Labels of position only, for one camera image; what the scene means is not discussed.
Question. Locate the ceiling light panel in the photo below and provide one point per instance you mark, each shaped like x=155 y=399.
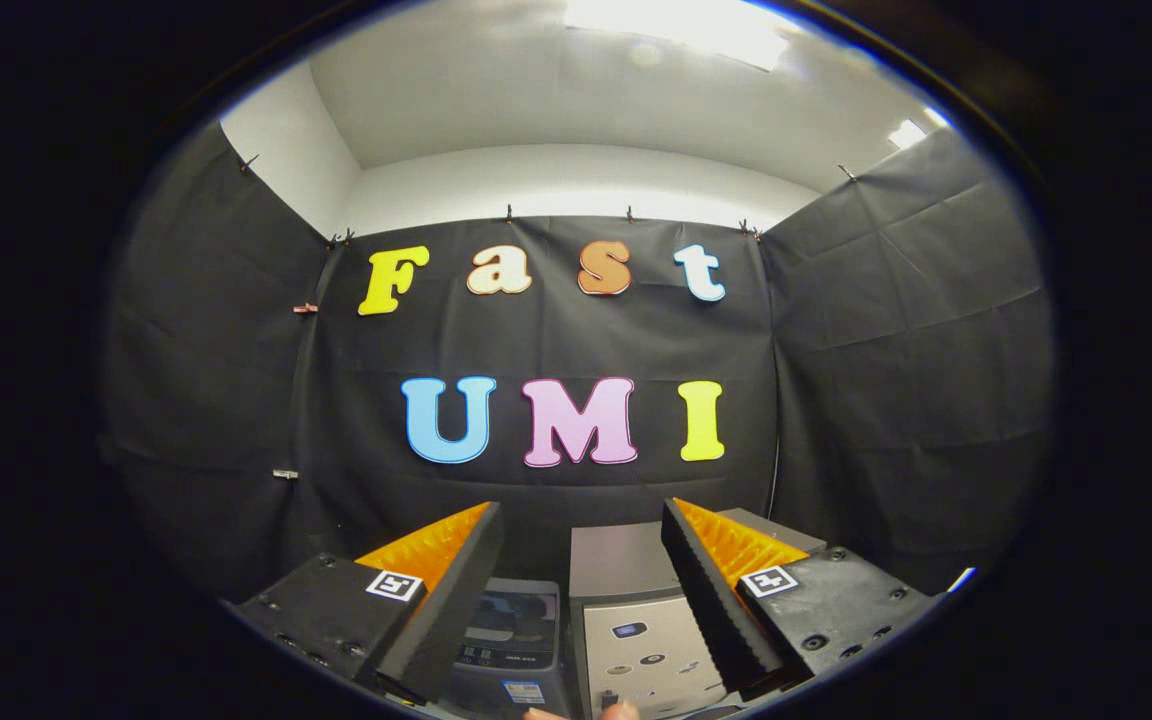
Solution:
x=676 y=25
x=906 y=133

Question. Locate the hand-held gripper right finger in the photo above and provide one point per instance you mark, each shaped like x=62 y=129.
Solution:
x=711 y=620

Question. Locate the silver grey appliance cabinet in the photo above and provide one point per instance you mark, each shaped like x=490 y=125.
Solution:
x=626 y=560

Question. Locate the black backdrop cloth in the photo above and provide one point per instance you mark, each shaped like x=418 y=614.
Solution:
x=556 y=340

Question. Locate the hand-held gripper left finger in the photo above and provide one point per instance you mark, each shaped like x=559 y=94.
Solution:
x=441 y=630

